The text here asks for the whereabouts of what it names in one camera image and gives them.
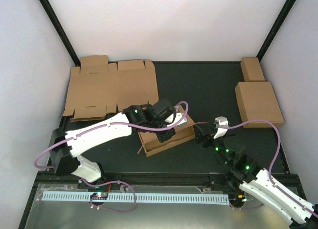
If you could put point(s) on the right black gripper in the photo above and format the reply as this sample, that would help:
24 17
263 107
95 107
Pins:
202 136

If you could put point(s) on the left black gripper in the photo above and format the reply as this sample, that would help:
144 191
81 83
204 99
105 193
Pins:
163 137

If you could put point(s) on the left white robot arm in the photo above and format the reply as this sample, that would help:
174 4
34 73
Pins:
66 155

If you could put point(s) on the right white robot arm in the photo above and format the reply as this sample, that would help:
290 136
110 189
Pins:
250 177

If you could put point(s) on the large folded cardboard box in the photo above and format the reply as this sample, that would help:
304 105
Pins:
257 101

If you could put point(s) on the small folded cardboard box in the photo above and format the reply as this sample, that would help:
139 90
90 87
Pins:
251 69

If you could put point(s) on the flat cardboard blank stack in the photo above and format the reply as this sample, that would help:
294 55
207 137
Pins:
97 87

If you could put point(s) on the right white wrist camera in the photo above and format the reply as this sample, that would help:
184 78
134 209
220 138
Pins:
222 126

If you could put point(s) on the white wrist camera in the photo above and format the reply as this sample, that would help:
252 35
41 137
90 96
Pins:
177 117
222 126

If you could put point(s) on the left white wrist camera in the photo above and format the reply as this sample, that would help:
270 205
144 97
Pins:
177 117

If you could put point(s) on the white slotted cable duct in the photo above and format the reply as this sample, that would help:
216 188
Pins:
165 198

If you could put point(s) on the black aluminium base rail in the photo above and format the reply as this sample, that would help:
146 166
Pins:
217 182

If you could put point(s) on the right black frame post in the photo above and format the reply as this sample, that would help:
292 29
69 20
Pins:
281 17

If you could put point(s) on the black frame post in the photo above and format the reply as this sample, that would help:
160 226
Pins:
281 17
46 5

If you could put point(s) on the left black frame post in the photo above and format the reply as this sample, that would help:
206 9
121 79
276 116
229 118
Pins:
46 5

